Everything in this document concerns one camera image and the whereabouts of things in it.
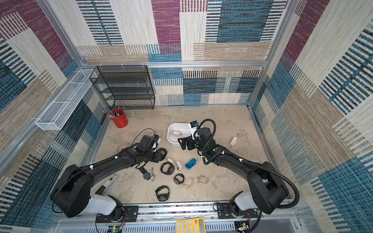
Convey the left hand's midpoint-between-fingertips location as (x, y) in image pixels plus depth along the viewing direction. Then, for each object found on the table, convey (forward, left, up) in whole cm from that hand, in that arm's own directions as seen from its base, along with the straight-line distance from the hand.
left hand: (160, 154), depth 89 cm
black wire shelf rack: (+48, +26, +14) cm, 57 cm away
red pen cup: (+26, +30, +5) cm, 40 cm away
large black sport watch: (-7, -4, -4) cm, 9 cm away
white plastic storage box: (+23, -14, -4) cm, 28 cm away
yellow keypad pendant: (-35, -17, -4) cm, 39 cm away
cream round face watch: (+19, -8, -5) cm, 22 cm away
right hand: (+5, -16, +9) cm, 19 cm away
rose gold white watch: (-7, -11, -1) cm, 13 cm away
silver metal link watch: (-12, +4, -5) cm, 13 cm away
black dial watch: (-10, +8, -4) cm, 14 cm away
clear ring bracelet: (+9, +27, -5) cm, 29 cm away
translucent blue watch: (-5, -18, -2) cm, 19 cm away
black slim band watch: (-13, -11, -5) cm, 18 cm away
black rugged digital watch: (+1, -2, 0) cm, 2 cm away
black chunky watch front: (-20, -3, -5) cm, 21 cm away
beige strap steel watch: (-3, -6, -1) cm, 7 cm away
